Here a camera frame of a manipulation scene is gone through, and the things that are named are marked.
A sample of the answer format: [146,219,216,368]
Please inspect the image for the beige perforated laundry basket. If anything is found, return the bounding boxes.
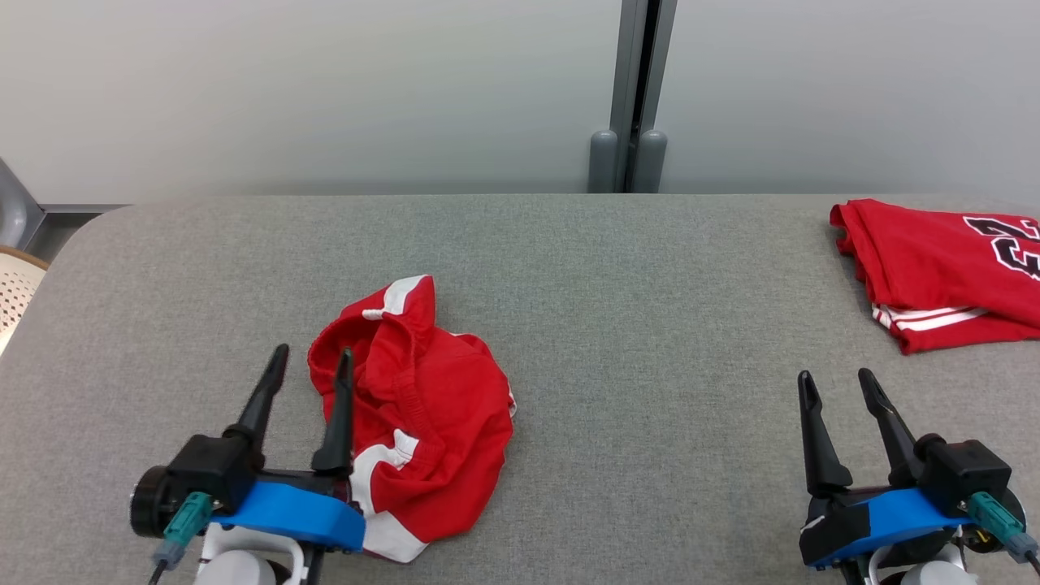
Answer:
[0,245,50,357]

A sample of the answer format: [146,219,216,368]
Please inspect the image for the black cable with teal plug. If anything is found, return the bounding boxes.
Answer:
[967,492,1040,574]
[150,492,215,585]

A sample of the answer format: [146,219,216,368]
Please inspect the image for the red white jersey shirt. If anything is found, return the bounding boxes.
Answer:
[829,198,1040,355]

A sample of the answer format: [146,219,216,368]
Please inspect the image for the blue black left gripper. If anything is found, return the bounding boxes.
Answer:
[213,344,366,553]

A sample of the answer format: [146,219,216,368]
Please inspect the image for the grey cylindrical post foot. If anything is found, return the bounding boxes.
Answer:
[632,129,669,194]
[588,130,620,194]

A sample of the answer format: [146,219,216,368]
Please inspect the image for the red white basketball shorts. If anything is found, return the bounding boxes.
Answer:
[307,275,518,564]

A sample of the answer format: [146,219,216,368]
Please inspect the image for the grey metal bracket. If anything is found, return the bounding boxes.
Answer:
[0,157,46,251]

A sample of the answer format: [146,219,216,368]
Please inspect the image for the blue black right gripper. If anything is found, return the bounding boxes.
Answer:
[797,368,974,570]

